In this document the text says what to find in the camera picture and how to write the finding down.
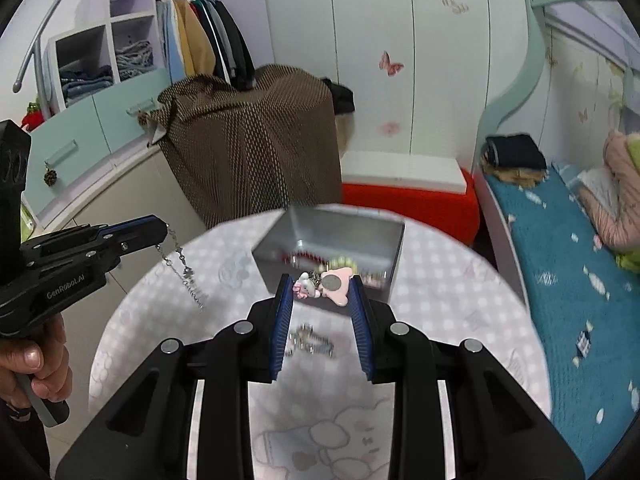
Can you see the person's left hand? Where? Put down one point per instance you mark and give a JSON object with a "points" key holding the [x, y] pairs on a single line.
{"points": [[30, 360]]}

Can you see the folded blue clothes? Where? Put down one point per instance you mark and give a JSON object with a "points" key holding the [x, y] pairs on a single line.
{"points": [[85, 85]]}

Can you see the light blue hanging shirt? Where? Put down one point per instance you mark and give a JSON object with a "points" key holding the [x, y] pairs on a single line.
{"points": [[170, 45]]}

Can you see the pink butterfly sticker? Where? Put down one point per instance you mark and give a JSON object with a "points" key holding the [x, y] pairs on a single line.
{"points": [[390, 64]]}

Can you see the folded tan clothes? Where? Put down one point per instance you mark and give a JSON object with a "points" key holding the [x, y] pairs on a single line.
{"points": [[515, 176]]}

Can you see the green hanging garment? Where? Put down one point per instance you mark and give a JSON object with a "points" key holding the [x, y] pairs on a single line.
{"points": [[210, 25]]}

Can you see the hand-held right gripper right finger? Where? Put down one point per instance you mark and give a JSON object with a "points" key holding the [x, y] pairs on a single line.
{"points": [[361, 330]]}

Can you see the white wardrobe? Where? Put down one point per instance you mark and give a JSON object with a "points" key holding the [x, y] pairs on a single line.
{"points": [[350, 35]]}

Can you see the blue printed bed sheet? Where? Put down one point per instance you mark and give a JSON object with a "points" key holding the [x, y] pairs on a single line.
{"points": [[550, 260]]}

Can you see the pink and green quilts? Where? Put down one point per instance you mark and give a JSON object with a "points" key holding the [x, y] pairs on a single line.
{"points": [[630, 262]]}

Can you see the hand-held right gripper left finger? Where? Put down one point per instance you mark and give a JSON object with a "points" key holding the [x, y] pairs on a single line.
{"points": [[281, 330]]}

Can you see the round table with checked cloth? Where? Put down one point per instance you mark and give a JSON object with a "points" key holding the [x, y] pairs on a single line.
{"points": [[450, 335]]}

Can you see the brown dotted cloth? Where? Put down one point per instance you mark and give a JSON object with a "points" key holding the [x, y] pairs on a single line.
{"points": [[250, 150]]}

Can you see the folded jeans pile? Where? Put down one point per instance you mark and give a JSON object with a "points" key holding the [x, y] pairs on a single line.
{"points": [[134, 60]]}

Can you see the pink padded jacket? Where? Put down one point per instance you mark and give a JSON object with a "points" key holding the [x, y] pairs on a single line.
{"points": [[615, 220]]}

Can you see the folded dark clothes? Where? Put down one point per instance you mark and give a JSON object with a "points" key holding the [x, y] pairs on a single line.
{"points": [[515, 152]]}

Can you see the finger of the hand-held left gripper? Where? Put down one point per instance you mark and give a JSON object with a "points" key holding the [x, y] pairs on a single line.
{"points": [[145, 224], [75, 250]]}

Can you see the tan hanging coat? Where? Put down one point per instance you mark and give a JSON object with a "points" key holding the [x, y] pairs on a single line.
{"points": [[195, 40]]}

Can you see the white pillow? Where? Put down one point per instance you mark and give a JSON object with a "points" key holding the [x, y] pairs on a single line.
{"points": [[592, 182]]}

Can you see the yellow butterfly sticker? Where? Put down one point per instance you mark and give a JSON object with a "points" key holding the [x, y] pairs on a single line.
{"points": [[455, 2]]}

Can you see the dark hanging jacket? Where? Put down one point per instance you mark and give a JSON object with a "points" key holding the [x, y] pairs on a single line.
{"points": [[235, 45]]}

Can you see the grey metal tin box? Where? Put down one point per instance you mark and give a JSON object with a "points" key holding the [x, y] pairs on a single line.
{"points": [[330, 230]]}

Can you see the pinecone ornament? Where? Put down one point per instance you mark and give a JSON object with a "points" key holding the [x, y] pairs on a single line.
{"points": [[50, 177], [144, 117]]}

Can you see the teal bunk bed frame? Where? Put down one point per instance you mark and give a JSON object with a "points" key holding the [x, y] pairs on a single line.
{"points": [[535, 60]]}

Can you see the red ottoman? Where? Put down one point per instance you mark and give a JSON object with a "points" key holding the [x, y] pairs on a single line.
{"points": [[415, 210]]}

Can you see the white board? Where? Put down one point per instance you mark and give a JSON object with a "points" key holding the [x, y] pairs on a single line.
{"points": [[400, 170]]}

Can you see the teal drawer cabinet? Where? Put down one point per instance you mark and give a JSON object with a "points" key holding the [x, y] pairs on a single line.
{"points": [[75, 125]]}

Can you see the black garment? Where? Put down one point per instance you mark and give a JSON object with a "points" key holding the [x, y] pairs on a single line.
{"points": [[342, 95]]}

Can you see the grey metal handrail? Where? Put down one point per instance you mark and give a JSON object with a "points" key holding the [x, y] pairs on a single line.
{"points": [[18, 82]]}

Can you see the red plush toy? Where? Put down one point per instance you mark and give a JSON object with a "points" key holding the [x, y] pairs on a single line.
{"points": [[34, 120]]}

